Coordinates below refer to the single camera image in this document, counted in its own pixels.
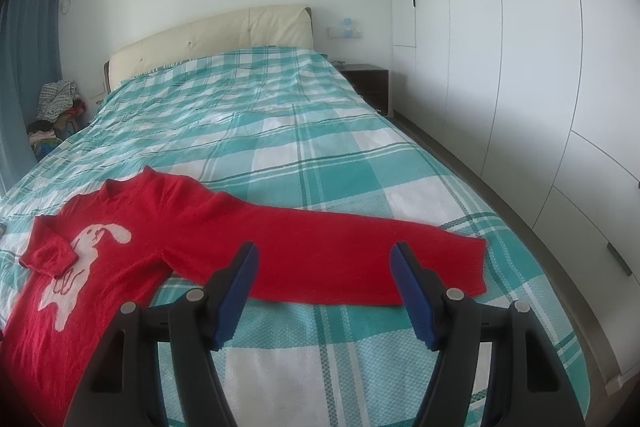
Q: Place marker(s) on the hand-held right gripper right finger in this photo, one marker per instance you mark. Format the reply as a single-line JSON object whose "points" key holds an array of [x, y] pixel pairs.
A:
{"points": [[415, 292]]}

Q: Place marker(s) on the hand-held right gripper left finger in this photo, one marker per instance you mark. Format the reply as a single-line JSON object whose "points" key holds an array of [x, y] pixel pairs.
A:
{"points": [[235, 292]]}

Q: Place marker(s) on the red sweater with white rabbit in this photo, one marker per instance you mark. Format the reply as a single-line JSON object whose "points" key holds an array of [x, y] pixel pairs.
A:
{"points": [[280, 242]]}

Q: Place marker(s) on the pile of clothes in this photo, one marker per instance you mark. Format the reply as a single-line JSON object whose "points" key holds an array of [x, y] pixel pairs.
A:
{"points": [[56, 109]]}

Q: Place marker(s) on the teal plaid bed blanket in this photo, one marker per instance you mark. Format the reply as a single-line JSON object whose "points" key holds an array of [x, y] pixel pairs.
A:
{"points": [[310, 147]]}

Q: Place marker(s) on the dark wooden nightstand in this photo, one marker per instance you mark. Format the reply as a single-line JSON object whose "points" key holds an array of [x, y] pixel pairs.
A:
{"points": [[370, 83]]}

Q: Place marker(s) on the white built-in wardrobe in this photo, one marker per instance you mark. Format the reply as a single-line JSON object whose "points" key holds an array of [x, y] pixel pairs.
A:
{"points": [[500, 57]]}

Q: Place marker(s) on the cream padded headboard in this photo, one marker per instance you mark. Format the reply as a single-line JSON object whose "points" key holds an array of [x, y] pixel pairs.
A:
{"points": [[215, 37]]}

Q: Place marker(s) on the blue curtain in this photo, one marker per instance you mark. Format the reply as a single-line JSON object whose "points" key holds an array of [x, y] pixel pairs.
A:
{"points": [[27, 72]]}

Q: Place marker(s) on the white wall switch panel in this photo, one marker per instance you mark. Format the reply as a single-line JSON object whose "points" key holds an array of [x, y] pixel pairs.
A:
{"points": [[344, 31]]}

